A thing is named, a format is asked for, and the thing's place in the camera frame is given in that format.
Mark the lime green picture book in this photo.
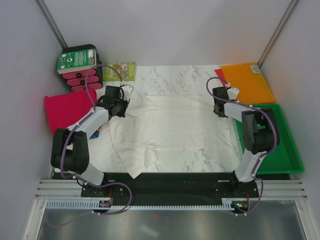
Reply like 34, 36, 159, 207
103, 62, 137, 82

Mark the pink folded t shirt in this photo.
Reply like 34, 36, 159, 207
44, 90, 93, 133

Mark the right aluminium corner post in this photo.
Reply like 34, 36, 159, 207
257, 0, 300, 68

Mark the aluminium corner post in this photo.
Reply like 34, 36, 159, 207
257, 0, 300, 68
34, 0, 68, 49

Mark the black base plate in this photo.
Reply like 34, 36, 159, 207
81, 172, 259, 205

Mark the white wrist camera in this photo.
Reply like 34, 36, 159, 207
120, 84, 134, 102
225, 83, 240, 101

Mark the purple cable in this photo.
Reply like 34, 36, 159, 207
205, 76, 280, 217
46, 64, 133, 228

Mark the orange plastic board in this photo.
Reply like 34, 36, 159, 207
220, 62, 276, 104

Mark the aluminium rail frame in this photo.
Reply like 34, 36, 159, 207
23, 179, 308, 240

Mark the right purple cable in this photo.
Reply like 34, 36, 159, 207
205, 76, 280, 217

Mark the green plastic tray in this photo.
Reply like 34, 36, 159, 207
233, 103, 305, 175

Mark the left aluminium corner post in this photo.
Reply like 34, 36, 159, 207
34, 0, 68, 49

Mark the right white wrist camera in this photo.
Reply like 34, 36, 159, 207
225, 83, 240, 101

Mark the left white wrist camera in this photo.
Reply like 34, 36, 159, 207
120, 84, 134, 102

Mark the black pink drawer unit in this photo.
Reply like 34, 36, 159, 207
59, 44, 103, 92

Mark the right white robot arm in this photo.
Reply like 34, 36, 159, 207
212, 86, 280, 197

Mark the white slotted cable duct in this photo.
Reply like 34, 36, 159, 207
45, 198, 249, 211

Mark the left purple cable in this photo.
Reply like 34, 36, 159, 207
46, 64, 133, 228

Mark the red plastic board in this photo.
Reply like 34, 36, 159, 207
214, 68, 226, 83

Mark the green book on drawers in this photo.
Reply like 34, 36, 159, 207
57, 48, 97, 75

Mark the blue folded t shirt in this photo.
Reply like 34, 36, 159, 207
90, 130, 100, 139

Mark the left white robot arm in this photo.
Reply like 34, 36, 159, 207
50, 84, 134, 197

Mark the white t shirt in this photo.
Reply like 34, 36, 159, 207
109, 92, 240, 179

